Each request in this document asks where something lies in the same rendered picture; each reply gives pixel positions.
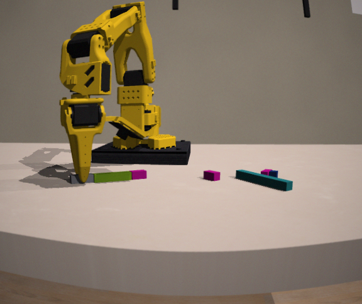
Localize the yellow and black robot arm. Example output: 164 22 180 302
60 1 176 149

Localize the turquoise rod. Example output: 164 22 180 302
236 170 293 191

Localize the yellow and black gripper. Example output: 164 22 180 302
60 94 147 183

